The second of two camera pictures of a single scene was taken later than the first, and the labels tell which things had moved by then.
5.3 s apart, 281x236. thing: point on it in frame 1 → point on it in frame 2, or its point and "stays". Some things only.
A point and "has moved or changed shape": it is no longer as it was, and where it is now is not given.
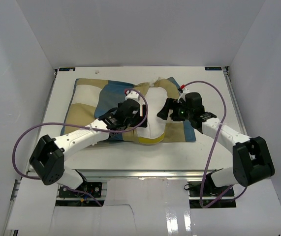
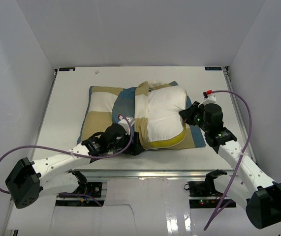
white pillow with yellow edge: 153,130 has moved or changed shape
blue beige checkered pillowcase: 90,99 has moved or changed shape
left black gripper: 139,118 → 135,148
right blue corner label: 212,68 stays
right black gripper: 170,105 → 187,114
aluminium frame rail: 145,174 stays
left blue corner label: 67,69 stays
